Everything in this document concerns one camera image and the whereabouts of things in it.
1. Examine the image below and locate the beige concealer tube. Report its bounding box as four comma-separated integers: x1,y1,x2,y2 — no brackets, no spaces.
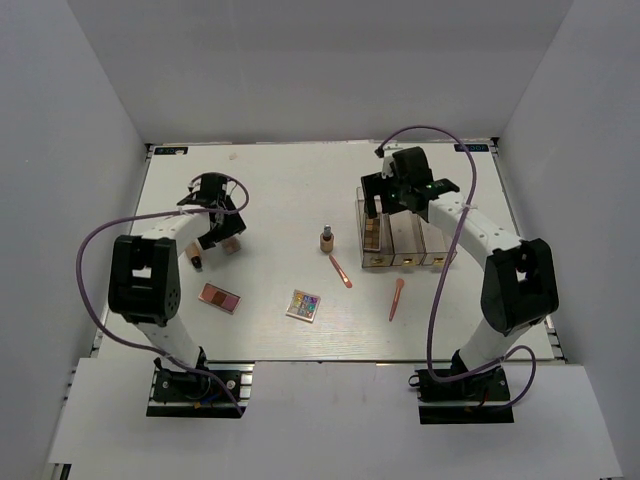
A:
185,242,203,271

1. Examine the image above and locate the brown eyeshadow palette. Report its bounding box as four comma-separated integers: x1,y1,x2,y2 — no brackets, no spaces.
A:
363,216,381,252

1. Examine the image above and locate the small beige compact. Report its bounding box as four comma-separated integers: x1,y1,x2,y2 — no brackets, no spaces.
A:
220,236,241,255

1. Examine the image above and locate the foundation bottle with pump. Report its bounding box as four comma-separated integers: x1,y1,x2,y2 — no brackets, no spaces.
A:
320,225,334,254

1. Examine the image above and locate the pink blush palette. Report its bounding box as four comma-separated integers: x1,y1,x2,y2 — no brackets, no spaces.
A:
198,283,241,315

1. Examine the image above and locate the colourful glitter eyeshadow palette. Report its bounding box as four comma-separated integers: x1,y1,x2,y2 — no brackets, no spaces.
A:
285,290,321,323

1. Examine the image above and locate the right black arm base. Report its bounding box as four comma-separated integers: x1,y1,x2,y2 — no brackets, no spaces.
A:
408,366,514,425

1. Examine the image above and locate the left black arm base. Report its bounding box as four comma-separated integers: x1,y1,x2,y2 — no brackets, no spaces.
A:
146,359,254,419

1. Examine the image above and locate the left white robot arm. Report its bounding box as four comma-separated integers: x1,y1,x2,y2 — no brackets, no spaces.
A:
108,172,246,399

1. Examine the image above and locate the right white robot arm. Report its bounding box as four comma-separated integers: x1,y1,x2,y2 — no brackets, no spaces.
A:
361,147,559,399

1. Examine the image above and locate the pink makeup brush left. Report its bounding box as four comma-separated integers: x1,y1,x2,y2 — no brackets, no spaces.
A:
329,255,353,288

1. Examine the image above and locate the clear organizer middle compartment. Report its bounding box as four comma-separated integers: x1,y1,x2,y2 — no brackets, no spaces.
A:
389,211,425,267

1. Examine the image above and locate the clear organizer compartment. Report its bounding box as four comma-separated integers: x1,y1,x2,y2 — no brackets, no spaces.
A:
356,187,394,269
389,211,425,267

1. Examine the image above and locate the clear organizer left compartment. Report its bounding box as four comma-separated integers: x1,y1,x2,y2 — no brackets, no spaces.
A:
356,187,394,269

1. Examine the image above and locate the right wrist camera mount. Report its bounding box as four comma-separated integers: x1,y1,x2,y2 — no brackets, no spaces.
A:
374,146,398,180

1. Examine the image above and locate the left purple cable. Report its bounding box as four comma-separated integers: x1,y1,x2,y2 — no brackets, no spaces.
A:
74,177,251,416

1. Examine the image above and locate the purple cable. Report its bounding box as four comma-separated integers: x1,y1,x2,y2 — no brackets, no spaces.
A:
373,124,540,416
74,177,251,416

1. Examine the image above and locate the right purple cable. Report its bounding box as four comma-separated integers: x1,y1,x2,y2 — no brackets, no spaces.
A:
373,124,540,416

